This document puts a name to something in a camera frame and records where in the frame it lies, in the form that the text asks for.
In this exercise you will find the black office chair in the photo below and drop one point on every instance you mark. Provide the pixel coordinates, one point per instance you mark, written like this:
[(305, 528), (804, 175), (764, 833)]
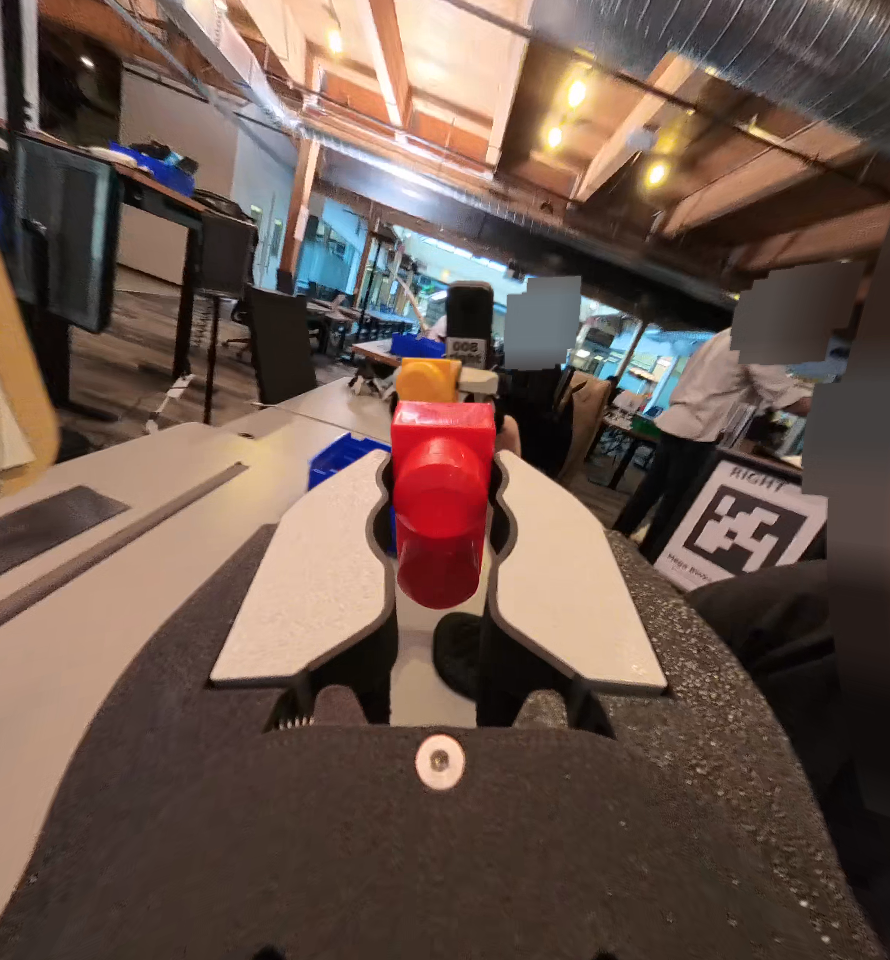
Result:
[(280, 345)]

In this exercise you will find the blue storage bin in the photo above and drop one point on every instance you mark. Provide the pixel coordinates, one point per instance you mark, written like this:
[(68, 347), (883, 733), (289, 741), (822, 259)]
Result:
[(418, 346), (156, 176)]

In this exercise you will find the wooden office desk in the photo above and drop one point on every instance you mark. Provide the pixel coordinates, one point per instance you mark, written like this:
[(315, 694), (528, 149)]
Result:
[(373, 352)]

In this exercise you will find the yellow one-stud block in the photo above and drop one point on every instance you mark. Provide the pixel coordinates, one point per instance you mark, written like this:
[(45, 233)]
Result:
[(426, 379)]

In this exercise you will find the wooden standing desk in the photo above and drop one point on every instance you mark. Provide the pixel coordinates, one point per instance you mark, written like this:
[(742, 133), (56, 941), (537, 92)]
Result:
[(160, 187)]

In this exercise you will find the framed marker sign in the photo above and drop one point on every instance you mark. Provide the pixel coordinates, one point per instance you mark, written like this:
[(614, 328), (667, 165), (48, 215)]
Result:
[(744, 525)]

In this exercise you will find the red two-stud block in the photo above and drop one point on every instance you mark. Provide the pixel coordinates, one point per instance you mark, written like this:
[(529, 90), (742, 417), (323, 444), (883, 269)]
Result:
[(441, 465)]

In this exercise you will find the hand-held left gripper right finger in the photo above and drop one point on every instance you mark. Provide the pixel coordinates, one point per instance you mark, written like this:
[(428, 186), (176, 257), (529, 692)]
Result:
[(580, 600)]

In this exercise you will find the black panel stand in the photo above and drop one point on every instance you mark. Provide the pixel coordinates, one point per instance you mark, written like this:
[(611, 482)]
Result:
[(224, 251)]

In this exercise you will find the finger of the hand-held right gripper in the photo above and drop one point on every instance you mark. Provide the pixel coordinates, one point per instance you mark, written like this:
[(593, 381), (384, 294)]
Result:
[(481, 381)]

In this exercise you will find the brown coat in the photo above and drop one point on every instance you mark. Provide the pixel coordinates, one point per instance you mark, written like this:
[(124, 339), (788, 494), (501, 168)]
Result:
[(591, 420)]

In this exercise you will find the blue plastic bin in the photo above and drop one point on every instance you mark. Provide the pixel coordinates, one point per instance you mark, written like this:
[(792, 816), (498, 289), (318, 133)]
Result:
[(340, 461)]

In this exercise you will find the person's black shirt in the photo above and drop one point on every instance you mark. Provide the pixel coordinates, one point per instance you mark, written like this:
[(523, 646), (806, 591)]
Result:
[(767, 637)]

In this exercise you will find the white power adapter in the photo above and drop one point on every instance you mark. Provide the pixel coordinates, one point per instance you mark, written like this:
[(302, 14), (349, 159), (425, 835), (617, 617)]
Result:
[(171, 394)]

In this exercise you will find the wooden post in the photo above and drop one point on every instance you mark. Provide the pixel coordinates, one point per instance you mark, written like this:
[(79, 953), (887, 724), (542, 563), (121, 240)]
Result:
[(298, 210)]

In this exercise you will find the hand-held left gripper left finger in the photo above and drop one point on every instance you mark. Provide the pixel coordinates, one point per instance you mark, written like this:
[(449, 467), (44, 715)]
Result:
[(302, 600)]

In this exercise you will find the black rectangular desk patch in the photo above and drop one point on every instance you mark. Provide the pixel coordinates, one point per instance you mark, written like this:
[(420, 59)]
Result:
[(32, 529)]

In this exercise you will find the small black white device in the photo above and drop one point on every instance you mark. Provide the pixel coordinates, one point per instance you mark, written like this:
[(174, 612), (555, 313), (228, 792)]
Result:
[(373, 384)]

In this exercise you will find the person's right hand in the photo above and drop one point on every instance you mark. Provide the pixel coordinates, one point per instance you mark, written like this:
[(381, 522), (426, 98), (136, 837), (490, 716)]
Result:
[(510, 439)]

